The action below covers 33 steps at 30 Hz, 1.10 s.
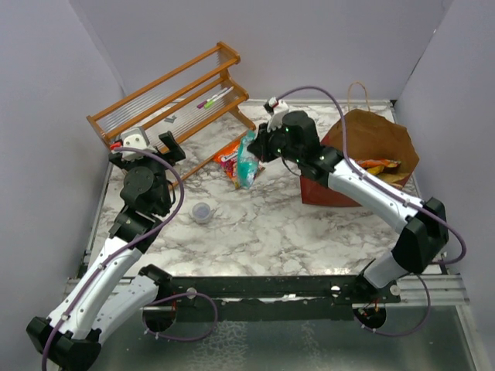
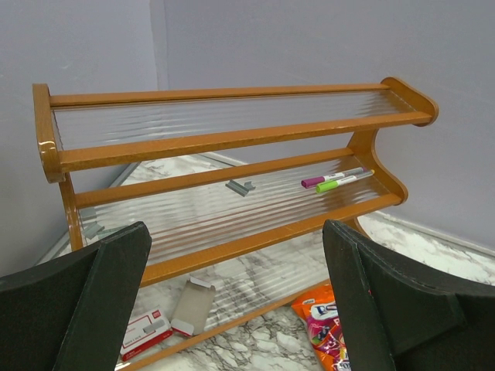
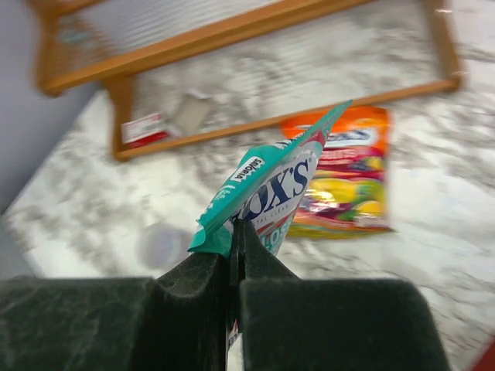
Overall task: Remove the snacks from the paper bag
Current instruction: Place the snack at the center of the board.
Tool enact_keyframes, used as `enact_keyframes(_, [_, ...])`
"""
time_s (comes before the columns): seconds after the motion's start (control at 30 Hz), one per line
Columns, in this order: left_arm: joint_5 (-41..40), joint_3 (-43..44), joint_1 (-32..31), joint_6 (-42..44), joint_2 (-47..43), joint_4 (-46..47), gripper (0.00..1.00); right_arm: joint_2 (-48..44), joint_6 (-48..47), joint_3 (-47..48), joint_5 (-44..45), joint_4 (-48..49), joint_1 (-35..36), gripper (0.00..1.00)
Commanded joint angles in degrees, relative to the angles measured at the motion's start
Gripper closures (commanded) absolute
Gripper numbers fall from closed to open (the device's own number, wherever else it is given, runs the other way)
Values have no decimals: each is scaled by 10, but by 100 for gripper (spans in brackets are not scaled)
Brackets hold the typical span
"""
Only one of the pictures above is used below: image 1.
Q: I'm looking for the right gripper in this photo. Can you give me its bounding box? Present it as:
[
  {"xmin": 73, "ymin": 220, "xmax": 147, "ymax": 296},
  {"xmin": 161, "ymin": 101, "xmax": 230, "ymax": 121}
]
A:
[{"xmin": 248, "ymin": 119, "xmax": 304, "ymax": 165}]

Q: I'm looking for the teal Fox's candy bag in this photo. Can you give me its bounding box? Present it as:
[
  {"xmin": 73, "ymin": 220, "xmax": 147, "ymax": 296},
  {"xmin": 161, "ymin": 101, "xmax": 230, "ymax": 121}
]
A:
[{"xmin": 237, "ymin": 131, "xmax": 259, "ymax": 189}]

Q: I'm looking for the orange fruit candy bag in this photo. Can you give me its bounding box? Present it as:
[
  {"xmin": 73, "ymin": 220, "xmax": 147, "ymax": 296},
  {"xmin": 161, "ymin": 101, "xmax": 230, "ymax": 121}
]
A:
[{"xmin": 213, "ymin": 139, "xmax": 265, "ymax": 189}]

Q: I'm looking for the red brown paper bag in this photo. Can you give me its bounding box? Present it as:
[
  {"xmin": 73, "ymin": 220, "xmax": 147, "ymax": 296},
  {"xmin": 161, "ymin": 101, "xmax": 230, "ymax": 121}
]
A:
[{"xmin": 300, "ymin": 81, "xmax": 419, "ymax": 207}]

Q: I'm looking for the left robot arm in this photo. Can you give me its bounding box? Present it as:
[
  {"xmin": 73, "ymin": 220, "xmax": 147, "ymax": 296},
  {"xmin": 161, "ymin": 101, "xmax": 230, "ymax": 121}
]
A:
[{"xmin": 26, "ymin": 128, "xmax": 186, "ymax": 370}]

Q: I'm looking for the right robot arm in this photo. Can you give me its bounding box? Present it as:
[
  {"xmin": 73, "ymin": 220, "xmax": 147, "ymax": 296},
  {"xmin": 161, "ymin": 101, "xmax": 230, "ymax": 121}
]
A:
[{"xmin": 247, "ymin": 111, "xmax": 449, "ymax": 302}]

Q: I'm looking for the orange wooden rack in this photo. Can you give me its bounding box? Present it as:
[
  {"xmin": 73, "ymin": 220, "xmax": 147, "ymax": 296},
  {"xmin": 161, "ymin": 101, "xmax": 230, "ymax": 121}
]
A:
[{"xmin": 87, "ymin": 42, "xmax": 255, "ymax": 179}]

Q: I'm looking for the small clear plastic cup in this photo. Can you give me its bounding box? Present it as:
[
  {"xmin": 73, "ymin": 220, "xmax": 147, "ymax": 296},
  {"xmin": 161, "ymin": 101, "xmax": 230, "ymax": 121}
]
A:
[{"xmin": 192, "ymin": 203, "xmax": 213, "ymax": 224}]

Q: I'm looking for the beige snack packet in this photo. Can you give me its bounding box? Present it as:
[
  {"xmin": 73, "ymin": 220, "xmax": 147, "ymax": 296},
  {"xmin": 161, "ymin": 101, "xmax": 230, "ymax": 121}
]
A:
[{"xmin": 377, "ymin": 172, "xmax": 411, "ymax": 189}]

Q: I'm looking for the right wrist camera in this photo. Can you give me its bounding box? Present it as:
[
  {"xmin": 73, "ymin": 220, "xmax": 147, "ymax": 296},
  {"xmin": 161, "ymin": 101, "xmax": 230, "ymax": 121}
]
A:
[{"xmin": 264, "ymin": 97, "xmax": 290, "ymax": 132}]

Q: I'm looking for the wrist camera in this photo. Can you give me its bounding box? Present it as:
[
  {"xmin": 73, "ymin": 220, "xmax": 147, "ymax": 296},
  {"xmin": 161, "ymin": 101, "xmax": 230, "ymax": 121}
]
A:
[
  {"xmin": 111, "ymin": 126, "xmax": 154, "ymax": 162},
  {"xmin": 264, "ymin": 97, "xmax": 290, "ymax": 132}
]

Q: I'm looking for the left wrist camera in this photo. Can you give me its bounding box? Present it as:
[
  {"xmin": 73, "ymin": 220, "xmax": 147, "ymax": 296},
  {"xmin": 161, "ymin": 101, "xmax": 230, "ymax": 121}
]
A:
[{"xmin": 111, "ymin": 126, "xmax": 154, "ymax": 162}]

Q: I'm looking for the black mounting rail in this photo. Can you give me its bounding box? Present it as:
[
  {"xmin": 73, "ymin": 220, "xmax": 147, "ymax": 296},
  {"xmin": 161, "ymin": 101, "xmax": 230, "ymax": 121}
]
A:
[{"xmin": 138, "ymin": 264, "xmax": 400, "ymax": 322}]

